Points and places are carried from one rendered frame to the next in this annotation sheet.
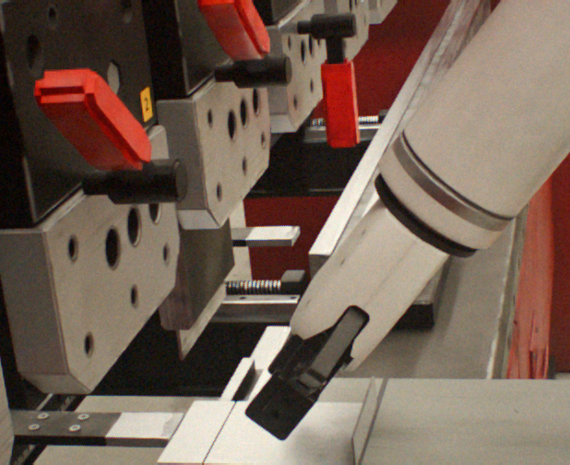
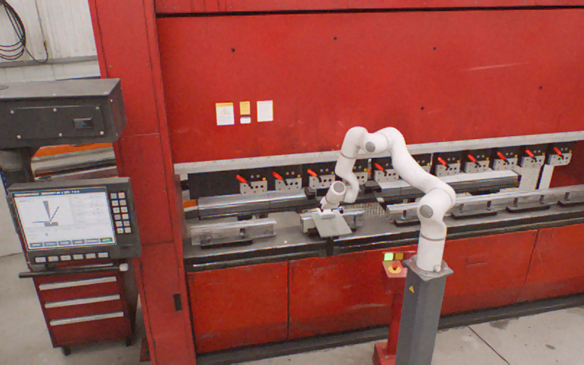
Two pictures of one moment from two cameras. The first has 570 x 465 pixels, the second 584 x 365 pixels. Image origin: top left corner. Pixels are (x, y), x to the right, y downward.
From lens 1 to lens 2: 2.37 m
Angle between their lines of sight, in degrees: 59
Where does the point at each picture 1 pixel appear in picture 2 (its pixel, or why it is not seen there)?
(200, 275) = (320, 193)
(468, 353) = (390, 231)
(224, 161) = (316, 183)
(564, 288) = not seen: outside the picture
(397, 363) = (383, 226)
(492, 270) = not seen: hidden behind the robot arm
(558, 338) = not seen: outside the picture
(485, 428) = (334, 224)
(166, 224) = (298, 185)
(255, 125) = (328, 182)
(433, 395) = (340, 220)
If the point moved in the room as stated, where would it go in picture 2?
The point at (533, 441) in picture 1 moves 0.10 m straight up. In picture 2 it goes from (333, 227) to (334, 211)
